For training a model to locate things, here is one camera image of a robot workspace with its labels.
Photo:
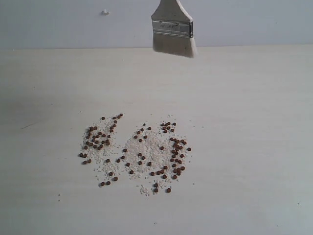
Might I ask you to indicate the wooden paint brush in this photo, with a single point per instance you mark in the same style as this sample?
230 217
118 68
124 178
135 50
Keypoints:
173 30

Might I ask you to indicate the scattered rice and brown pellets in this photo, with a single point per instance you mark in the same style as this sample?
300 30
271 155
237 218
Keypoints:
156 154

